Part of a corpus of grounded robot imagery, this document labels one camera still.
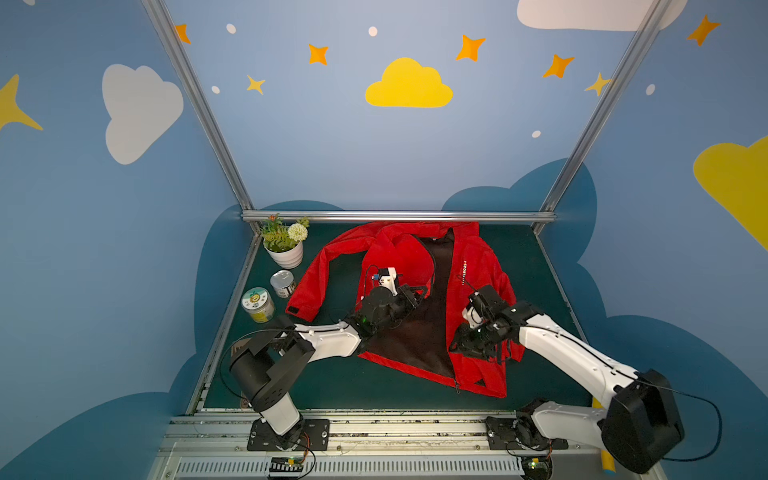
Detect red jacket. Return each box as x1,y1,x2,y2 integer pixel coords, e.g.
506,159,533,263
286,222,525,398

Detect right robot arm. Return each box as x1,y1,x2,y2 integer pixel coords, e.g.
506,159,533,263
449,286,685,474

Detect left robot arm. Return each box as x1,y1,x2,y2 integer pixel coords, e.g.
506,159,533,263
228,285,427,449

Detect silver tin can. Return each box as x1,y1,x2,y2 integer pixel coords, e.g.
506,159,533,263
270,269,296,299

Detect white plant pot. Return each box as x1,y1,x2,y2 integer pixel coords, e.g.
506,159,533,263
266,242,304,270

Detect green artificial plant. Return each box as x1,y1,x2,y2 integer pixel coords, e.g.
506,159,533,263
261,214,310,253

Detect brown slotted spatula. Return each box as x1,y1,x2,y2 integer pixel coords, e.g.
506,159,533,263
230,336,252,362

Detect right controller board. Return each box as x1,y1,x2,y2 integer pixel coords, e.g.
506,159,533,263
521,457,552,480

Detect controller board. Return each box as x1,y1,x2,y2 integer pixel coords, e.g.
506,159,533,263
521,457,552,480
267,457,307,479

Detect yellow toy shovel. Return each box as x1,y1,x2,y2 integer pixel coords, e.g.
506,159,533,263
592,397,616,475

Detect left controller board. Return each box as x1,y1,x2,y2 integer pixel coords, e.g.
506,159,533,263
267,457,307,479

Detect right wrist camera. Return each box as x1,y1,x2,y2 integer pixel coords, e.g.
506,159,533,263
462,305,484,329

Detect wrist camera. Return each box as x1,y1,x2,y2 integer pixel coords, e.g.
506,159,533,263
372,267,398,296
462,305,484,329

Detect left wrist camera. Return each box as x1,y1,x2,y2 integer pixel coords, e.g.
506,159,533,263
372,267,398,296

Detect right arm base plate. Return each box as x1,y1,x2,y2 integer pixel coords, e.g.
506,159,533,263
484,416,569,452

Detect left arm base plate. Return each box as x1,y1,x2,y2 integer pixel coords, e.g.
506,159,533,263
246,418,330,452

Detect aluminium frame rail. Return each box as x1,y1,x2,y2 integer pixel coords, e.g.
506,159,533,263
241,210,556,224

